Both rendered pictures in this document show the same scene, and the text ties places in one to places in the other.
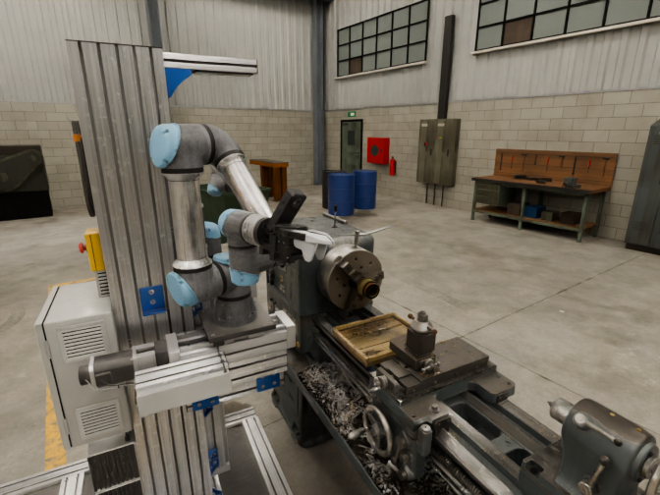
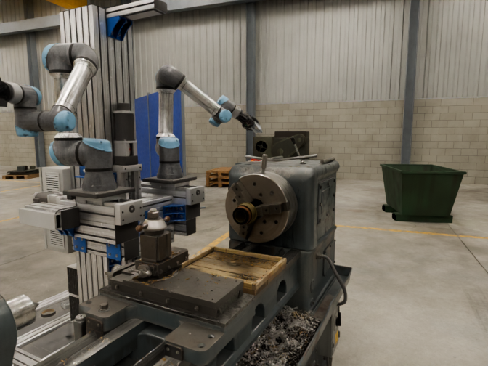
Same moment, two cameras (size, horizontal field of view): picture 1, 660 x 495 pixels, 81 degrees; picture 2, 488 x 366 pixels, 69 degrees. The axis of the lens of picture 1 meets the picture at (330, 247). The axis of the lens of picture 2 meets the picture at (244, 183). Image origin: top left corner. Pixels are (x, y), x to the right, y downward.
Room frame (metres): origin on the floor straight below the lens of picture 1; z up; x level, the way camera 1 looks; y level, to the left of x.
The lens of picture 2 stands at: (0.84, -1.37, 1.41)
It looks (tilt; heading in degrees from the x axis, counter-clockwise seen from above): 8 degrees down; 55
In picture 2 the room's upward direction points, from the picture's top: straight up
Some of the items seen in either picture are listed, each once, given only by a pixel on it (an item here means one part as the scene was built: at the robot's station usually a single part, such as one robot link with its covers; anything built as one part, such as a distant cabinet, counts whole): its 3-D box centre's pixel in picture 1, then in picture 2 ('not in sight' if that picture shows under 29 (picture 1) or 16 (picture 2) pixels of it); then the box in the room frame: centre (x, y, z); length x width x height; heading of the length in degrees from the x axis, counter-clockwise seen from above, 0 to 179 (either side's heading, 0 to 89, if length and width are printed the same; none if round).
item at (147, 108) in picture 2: not in sight; (150, 144); (3.83, 6.58, 1.18); 4.12 x 0.80 x 2.35; 86
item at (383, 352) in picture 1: (381, 336); (231, 266); (1.58, -0.24, 0.89); 0.36 x 0.30 x 0.04; 118
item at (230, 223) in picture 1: (241, 226); (24, 96); (0.96, 0.23, 1.56); 0.11 x 0.08 x 0.09; 48
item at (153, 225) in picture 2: (421, 323); (154, 223); (1.23, -0.33, 1.13); 0.08 x 0.08 x 0.03
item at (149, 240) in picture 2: (420, 339); (157, 243); (1.24, -0.33, 1.07); 0.07 x 0.07 x 0.10; 28
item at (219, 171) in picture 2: not in sight; (226, 176); (6.21, 7.01, 0.22); 1.25 x 0.86 x 0.44; 37
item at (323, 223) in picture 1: (313, 259); (286, 197); (2.17, 0.09, 1.06); 0.59 x 0.48 x 0.39; 28
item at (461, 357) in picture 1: (431, 364); (171, 284); (1.26, -0.38, 0.95); 0.43 x 0.17 x 0.05; 118
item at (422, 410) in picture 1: (442, 383); (165, 308); (1.23, -0.42, 0.90); 0.47 x 0.30 x 0.06; 118
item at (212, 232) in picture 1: (205, 238); (168, 148); (1.68, 0.56, 1.33); 0.13 x 0.12 x 0.14; 75
